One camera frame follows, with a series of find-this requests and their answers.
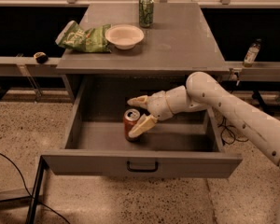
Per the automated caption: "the black drawer handle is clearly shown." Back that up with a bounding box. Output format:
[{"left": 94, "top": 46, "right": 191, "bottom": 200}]
[{"left": 126, "top": 161, "right": 159, "bottom": 173}]

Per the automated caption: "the black cable on left floor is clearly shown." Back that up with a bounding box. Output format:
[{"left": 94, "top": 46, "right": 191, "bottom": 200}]
[{"left": 0, "top": 147, "right": 71, "bottom": 224}]

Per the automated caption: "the red coke can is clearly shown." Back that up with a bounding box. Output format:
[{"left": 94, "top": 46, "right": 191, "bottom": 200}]
[{"left": 123, "top": 108, "right": 140, "bottom": 142}]

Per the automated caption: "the small clear bottle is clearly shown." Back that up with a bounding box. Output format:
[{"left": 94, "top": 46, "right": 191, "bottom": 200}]
[{"left": 243, "top": 39, "right": 262, "bottom": 67}]

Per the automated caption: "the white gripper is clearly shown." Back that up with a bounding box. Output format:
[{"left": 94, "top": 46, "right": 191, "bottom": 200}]
[{"left": 127, "top": 91, "right": 174, "bottom": 138}]

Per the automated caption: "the green chip bag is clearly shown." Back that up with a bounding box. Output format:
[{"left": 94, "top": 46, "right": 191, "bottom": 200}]
[{"left": 55, "top": 21, "right": 111, "bottom": 53}]

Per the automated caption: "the black wheeled table leg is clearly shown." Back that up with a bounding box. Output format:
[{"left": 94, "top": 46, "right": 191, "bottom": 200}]
[{"left": 252, "top": 91, "right": 269, "bottom": 113}]

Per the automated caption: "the white bowl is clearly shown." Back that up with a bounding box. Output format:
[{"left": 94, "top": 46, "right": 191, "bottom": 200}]
[{"left": 105, "top": 24, "right": 144, "bottom": 50}]

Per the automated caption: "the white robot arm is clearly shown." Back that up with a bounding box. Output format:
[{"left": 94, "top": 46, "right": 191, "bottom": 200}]
[{"left": 127, "top": 72, "right": 280, "bottom": 224}]

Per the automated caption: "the black metal stand leg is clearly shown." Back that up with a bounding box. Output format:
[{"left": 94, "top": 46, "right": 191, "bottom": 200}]
[{"left": 0, "top": 156, "right": 50, "bottom": 224}]

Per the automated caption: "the open grey top drawer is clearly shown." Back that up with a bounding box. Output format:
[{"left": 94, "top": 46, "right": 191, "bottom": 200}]
[{"left": 41, "top": 76, "right": 244, "bottom": 179}]

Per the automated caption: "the green soda can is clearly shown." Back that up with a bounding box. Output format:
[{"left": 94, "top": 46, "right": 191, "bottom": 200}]
[{"left": 138, "top": 0, "right": 154, "bottom": 28}]

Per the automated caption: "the grey cabinet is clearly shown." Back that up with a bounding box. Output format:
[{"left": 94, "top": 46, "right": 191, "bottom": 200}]
[{"left": 57, "top": 2, "right": 229, "bottom": 107}]

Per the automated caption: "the small black round object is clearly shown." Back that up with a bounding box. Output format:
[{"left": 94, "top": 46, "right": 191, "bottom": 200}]
[{"left": 34, "top": 52, "right": 49, "bottom": 64}]

